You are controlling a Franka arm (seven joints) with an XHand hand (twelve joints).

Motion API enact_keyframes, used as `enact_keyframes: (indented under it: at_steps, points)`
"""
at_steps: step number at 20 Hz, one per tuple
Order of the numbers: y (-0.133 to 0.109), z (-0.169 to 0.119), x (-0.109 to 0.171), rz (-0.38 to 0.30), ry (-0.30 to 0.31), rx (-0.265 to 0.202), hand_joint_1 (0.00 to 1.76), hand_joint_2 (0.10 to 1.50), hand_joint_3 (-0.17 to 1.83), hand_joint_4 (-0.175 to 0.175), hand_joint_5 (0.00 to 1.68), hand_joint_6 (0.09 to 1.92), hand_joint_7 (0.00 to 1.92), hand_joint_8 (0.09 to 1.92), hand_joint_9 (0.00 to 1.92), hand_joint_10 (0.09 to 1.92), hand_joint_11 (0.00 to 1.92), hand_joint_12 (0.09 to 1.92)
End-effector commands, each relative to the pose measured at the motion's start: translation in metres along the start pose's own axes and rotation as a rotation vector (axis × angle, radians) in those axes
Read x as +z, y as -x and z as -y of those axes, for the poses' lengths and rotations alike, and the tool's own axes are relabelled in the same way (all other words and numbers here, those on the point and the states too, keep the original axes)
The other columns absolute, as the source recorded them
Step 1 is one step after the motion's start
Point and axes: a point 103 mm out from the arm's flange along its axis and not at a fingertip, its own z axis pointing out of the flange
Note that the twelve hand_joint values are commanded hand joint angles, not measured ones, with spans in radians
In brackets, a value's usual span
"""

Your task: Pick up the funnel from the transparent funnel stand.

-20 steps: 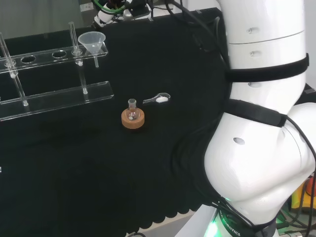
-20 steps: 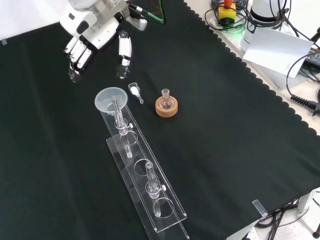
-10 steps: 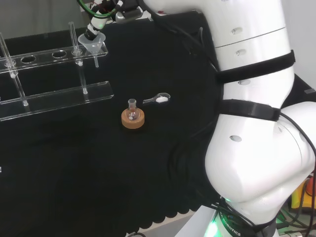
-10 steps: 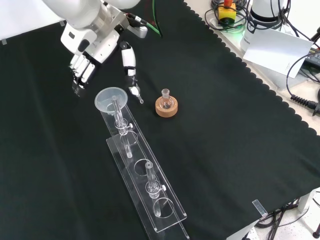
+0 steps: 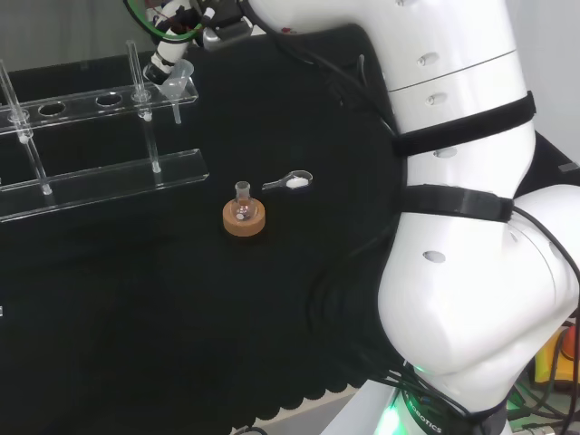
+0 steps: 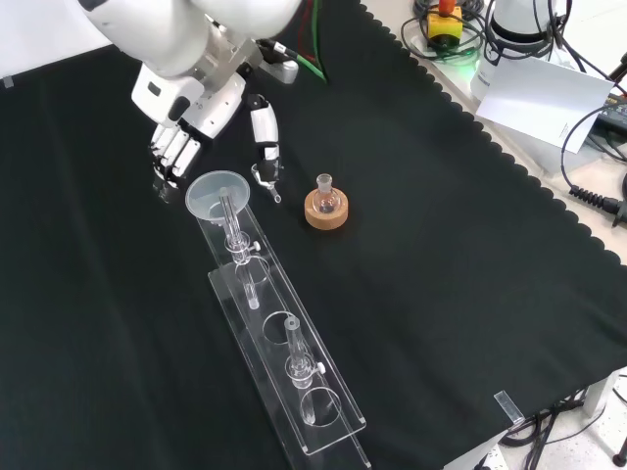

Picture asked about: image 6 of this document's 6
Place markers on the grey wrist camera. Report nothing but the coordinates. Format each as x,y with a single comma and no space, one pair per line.
284,71

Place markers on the clear tape strip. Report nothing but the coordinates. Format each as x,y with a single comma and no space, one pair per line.
508,406
9,81

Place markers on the small glass round-bottom flask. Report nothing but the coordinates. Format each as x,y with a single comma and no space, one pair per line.
326,198

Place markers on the clear acrylic funnel stand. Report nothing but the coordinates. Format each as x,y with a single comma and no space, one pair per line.
313,387

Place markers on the pale board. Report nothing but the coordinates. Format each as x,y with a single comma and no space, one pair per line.
539,98

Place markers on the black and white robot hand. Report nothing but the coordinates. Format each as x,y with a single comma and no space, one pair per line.
196,105

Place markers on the yellow stop button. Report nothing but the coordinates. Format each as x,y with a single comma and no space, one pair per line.
443,24

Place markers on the black tripod leg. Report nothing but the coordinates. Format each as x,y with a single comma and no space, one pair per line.
620,460
618,68

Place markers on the black cloth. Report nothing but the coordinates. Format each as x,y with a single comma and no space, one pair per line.
441,245

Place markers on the clear plastic funnel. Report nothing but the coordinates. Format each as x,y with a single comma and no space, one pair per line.
203,191

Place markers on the black electronics box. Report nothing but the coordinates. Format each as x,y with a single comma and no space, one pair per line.
612,117

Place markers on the glass weighing funnel with powder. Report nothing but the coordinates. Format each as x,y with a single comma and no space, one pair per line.
275,196

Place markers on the white bench leg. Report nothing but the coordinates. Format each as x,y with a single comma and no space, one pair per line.
602,391

